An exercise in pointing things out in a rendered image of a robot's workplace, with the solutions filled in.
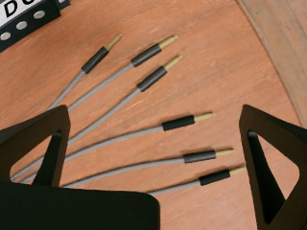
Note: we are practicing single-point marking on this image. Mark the black and gold jack plug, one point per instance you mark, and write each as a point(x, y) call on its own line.
point(217, 176)
point(99, 55)
point(185, 121)

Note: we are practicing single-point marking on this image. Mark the black jack plug with gold tip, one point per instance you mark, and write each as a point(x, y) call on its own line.
point(151, 52)
point(157, 75)
point(205, 155)

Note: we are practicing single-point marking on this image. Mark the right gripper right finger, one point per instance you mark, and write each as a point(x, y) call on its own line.
point(267, 197)

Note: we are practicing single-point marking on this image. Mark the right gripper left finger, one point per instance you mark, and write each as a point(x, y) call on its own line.
point(18, 140)

